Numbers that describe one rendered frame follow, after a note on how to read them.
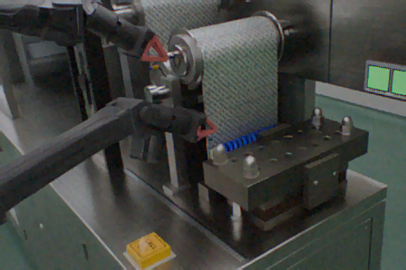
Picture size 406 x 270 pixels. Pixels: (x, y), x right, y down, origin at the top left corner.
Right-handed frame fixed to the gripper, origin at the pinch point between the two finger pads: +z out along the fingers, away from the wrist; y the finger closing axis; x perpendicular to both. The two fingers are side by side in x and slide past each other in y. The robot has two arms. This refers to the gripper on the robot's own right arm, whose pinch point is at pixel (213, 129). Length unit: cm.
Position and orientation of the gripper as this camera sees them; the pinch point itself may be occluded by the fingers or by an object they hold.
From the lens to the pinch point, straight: 109.1
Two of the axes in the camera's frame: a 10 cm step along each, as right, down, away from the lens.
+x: 2.9, -9.5, -1.4
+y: 5.8, 2.9, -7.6
